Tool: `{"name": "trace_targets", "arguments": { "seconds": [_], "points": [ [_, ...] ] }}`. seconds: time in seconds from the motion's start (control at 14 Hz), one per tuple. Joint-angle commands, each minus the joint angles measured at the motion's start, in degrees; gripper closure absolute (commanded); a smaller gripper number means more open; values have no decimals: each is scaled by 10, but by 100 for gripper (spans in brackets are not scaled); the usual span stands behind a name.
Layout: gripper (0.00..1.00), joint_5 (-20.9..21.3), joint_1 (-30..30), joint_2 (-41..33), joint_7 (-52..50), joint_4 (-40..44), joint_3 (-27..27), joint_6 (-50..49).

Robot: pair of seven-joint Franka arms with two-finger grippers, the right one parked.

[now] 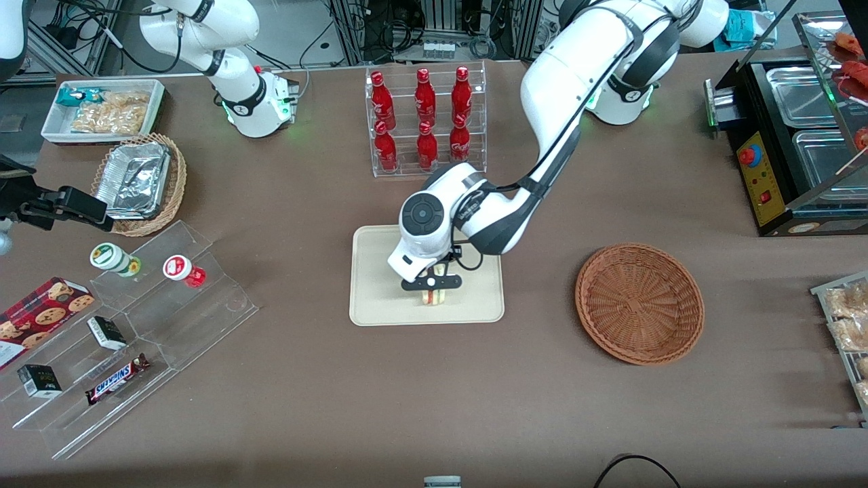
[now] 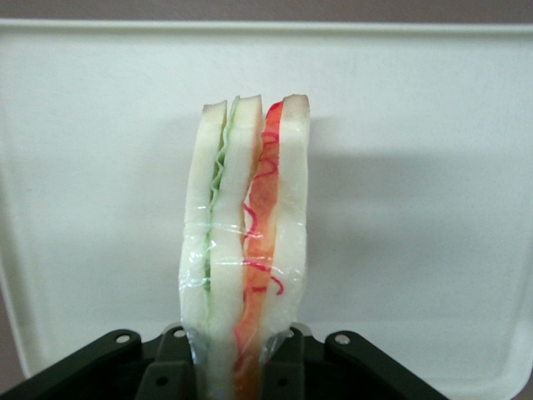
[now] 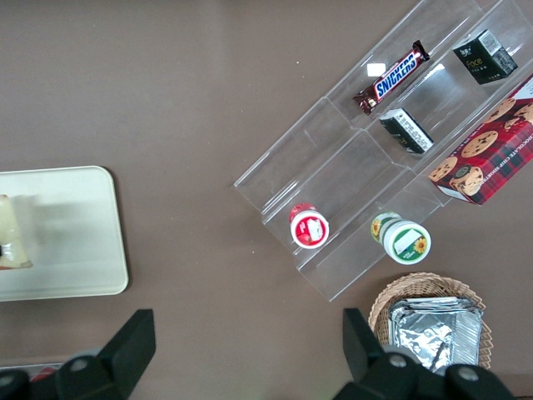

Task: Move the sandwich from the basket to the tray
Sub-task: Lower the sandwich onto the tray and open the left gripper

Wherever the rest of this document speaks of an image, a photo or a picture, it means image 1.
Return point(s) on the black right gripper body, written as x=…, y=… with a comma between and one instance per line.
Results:
x=27, y=204

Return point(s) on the triangle sandwich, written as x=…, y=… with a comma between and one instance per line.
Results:
x=435, y=297

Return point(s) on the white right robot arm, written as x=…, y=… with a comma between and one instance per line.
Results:
x=244, y=102

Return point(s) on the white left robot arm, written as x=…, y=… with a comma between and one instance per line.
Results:
x=563, y=74

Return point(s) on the beige plastic tray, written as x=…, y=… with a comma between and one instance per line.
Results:
x=376, y=298

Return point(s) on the oval tan wicker basket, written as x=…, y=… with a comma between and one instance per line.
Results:
x=178, y=176

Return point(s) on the round brown wicker basket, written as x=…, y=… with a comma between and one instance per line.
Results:
x=637, y=305

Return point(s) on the tray of packaged pastries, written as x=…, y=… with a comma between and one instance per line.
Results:
x=831, y=325

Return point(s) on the green lidded drink cup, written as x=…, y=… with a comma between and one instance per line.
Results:
x=108, y=256

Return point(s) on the stacked foil containers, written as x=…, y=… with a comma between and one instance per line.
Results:
x=134, y=179

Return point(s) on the white rectangular snack bin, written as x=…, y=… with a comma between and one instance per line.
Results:
x=57, y=127

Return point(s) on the red lidded drink cup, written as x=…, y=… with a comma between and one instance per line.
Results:
x=180, y=268

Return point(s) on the clear bag of crackers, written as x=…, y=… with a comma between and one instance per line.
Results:
x=112, y=116

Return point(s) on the small black carton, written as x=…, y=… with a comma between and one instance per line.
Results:
x=39, y=381
x=107, y=332

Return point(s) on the teal snack packet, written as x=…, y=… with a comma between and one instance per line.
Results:
x=74, y=96

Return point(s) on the red cookie box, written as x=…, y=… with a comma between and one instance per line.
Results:
x=41, y=315

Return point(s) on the clear acrylic bottle rack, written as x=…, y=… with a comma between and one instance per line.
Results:
x=407, y=166

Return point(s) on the red cola bottle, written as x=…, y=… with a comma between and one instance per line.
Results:
x=386, y=150
x=427, y=149
x=462, y=95
x=382, y=98
x=460, y=144
x=425, y=95

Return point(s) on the clear acrylic step stand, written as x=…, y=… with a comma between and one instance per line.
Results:
x=74, y=423
x=217, y=305

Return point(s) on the snickers chocolate bar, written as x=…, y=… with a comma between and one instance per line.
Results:
x=115, y=379

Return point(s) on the small grey device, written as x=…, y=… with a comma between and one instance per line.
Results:
x=442, y=482

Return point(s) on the white power strip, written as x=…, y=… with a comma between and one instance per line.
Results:
x=438, y=49

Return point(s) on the black food warmer cabinet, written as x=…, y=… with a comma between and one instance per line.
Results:
x=766, y=196

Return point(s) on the steel warmer pan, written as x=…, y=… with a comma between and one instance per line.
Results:
x=800, y=95
x=824, y=166

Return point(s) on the wrapped brown bread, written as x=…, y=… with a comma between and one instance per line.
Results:
x=851, y=335
x=862, y=392
x=847, y=301
x=862, y=366

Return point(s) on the teal crumpled bag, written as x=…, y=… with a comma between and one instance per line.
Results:
x=746, y=27

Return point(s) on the red fried food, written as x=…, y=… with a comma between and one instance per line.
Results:
x=856, y=71

